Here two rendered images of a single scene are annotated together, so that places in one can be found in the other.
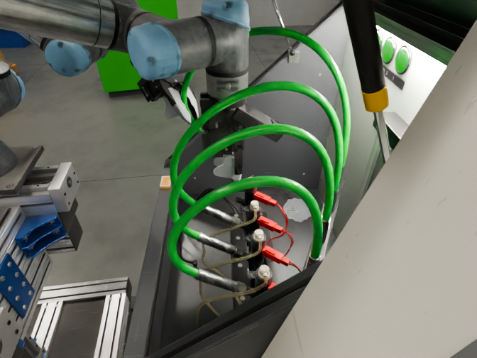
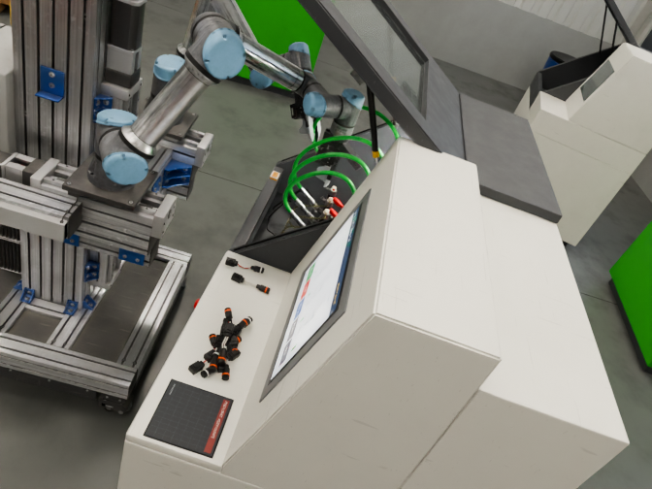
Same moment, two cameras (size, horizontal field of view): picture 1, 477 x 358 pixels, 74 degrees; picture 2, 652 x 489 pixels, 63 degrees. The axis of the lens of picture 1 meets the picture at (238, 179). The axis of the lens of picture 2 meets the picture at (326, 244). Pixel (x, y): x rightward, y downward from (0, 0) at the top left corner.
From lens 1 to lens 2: 1.25 m
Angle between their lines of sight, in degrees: 2
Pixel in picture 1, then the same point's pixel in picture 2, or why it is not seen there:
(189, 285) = not seen: hidden behind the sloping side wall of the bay
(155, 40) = (317, 102)
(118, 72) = not seen: hidden behind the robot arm
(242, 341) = (302, 239)
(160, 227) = (264, 199)
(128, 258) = (186, 247)
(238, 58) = (350, 120)
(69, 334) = (131, 275)
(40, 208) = (183, 157)
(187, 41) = (330, 106)
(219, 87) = (337, 129)
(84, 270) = not seen: hidden behind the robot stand
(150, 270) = (252, 217)
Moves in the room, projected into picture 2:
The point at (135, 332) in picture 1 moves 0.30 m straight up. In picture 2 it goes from (240, 239) to (260, 165)
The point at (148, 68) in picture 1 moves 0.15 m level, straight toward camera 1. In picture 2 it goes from (309, 111) to (310, 134)
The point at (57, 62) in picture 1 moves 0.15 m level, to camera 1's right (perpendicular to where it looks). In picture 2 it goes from (255, 80) to (295, 95)
